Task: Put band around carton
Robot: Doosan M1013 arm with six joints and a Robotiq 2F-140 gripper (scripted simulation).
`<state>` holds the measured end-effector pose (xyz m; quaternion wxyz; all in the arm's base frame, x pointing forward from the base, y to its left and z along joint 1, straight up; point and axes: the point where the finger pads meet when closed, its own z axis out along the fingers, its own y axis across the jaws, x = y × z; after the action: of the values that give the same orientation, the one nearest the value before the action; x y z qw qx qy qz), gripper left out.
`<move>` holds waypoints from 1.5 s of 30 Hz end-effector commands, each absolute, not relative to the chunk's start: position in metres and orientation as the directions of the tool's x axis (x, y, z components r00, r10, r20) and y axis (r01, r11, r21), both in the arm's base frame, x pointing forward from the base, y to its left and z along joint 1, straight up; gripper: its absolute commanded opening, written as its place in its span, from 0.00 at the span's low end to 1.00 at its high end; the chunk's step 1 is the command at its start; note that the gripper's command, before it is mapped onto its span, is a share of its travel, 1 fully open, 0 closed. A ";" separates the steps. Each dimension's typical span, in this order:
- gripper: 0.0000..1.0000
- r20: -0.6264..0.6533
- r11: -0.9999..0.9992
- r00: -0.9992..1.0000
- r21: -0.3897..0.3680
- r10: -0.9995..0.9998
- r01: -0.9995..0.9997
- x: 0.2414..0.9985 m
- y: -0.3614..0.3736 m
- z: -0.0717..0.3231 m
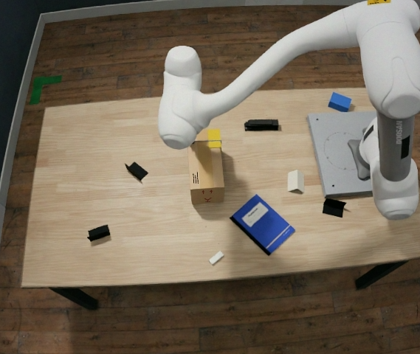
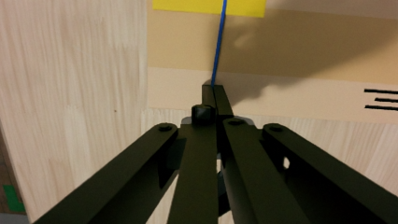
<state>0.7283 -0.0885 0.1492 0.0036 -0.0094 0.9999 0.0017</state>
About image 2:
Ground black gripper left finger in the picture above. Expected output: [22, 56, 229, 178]
[32, 85, 219, 224]

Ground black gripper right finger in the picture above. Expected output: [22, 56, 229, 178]
[213, 85, 398, 224]

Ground brown cardboard box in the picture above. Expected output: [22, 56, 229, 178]
[147, 0, 398, 125]

